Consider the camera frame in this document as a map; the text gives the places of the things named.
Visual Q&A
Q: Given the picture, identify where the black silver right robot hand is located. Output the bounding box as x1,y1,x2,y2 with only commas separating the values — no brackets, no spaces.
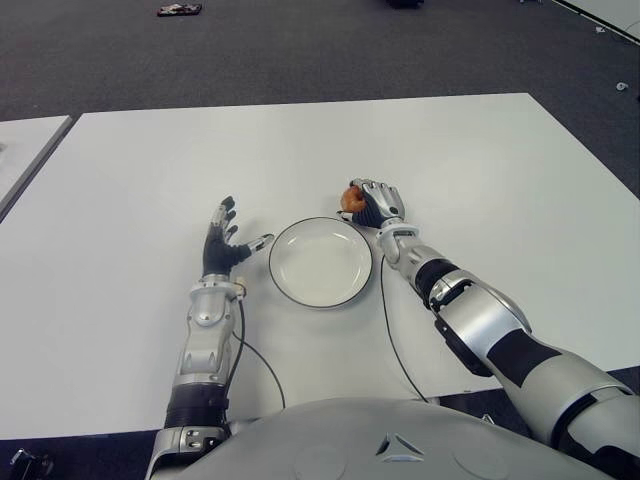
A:
335,177,405,230

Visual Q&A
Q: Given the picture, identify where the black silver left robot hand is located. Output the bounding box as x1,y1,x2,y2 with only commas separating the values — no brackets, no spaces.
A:
201,196,275,277

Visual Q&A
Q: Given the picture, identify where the red apple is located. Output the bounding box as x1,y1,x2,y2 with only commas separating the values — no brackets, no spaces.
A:
340,184,366,214

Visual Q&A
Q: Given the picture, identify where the white plate with black rim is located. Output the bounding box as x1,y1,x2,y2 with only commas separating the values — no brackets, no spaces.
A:
268,215,374,309

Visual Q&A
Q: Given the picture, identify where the neighbouring white table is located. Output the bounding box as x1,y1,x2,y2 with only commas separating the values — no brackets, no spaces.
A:
0,114,75,221

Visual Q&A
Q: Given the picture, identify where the grey robot torso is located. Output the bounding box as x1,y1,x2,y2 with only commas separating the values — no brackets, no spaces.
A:
144,397,621,480

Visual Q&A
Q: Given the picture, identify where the dark patterned floor object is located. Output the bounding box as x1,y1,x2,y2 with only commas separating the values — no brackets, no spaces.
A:
156,2,203,17

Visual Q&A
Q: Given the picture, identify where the black device below table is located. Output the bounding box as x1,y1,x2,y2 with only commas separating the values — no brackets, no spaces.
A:
7,448,54,480

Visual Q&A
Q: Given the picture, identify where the white table with black edge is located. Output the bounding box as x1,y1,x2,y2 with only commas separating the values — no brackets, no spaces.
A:
552,0,640,44

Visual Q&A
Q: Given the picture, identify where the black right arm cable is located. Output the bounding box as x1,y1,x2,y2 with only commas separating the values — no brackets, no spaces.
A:
379,252,434,404

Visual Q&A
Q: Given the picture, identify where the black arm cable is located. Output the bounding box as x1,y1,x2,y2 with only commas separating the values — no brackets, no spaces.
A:
379,252,434,404
227,294,287,436

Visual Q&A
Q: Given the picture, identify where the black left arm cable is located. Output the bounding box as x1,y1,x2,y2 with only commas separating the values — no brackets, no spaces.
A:
227,294,287,436

